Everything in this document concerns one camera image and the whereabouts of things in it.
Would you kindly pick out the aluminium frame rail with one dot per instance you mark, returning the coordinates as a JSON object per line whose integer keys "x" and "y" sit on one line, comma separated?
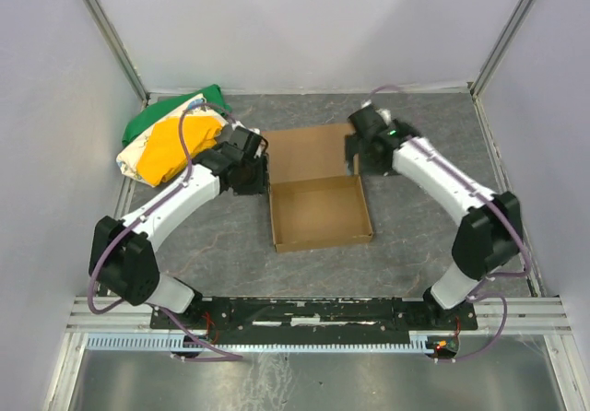
{"x": 515, "y": 316}

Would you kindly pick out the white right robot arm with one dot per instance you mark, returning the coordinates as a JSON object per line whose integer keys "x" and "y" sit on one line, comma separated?
{"x": 489, "y": 241}

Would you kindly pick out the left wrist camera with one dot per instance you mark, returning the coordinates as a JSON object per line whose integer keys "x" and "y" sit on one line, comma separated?
{"x": 244, "y": 144}

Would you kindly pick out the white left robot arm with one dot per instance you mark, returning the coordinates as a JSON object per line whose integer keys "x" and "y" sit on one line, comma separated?
{"x": 123, "y": 265}

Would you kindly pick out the light blue slotted cable duct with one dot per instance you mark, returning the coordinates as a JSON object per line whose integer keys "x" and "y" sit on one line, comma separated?
{"x": 178, "y": 343}

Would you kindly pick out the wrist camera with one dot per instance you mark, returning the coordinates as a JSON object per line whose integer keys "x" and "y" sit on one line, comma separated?
{"x": 244, "y": 144}
{"x": 369, "y": 121}

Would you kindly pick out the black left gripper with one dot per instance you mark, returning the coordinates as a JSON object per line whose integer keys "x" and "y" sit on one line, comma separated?
{"x": 260, "y": 177}

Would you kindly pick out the brown cardboard box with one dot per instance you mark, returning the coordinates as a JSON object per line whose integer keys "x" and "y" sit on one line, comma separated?
{"x": 315, "y": 202}

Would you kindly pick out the green yellow white cloth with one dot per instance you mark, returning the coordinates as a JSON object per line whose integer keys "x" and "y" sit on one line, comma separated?
{"x": 157, "y": 141}

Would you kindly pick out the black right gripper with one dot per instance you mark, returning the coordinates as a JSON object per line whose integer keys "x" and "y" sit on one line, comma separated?
{"x": 352, "y": 151}

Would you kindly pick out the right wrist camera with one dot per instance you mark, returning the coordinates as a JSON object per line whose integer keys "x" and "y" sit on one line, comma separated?
{"x": 369, "y": 121}

